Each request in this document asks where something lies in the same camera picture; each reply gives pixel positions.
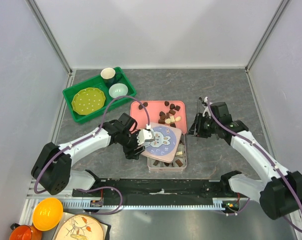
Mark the orange mug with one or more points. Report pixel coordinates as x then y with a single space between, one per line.
24 232

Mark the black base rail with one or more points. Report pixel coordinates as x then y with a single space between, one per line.
181 187

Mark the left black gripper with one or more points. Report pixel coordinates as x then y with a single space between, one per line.
130 153

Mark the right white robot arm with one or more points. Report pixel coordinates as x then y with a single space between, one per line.
279 191

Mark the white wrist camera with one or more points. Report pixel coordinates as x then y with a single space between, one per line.
145 135
206 113

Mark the pink chocolate tin box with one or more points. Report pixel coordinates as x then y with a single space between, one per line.
178 164

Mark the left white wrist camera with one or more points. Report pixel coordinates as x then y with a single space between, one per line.
145 135

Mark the decorated round plate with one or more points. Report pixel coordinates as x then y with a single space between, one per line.
80 227

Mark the yellow bowl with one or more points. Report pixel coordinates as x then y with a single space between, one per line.
47 214

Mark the green plastic crate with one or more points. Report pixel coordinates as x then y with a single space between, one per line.
94 82

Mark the silver tin lid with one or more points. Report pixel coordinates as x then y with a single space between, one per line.
165 143

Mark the pale green bowl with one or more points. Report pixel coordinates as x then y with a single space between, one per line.
117 90

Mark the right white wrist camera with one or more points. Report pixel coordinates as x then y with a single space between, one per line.
206 113

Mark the dark teal mug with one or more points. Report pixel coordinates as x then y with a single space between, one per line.
110 76

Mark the metal tongs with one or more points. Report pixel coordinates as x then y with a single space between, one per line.
199 107

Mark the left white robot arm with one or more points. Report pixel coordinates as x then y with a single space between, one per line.
52 169

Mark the pink plastic tray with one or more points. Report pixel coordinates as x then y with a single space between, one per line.
154 108

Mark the yellow green plate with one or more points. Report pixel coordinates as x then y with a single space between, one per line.
88 100

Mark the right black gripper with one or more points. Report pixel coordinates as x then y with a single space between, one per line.
202 133

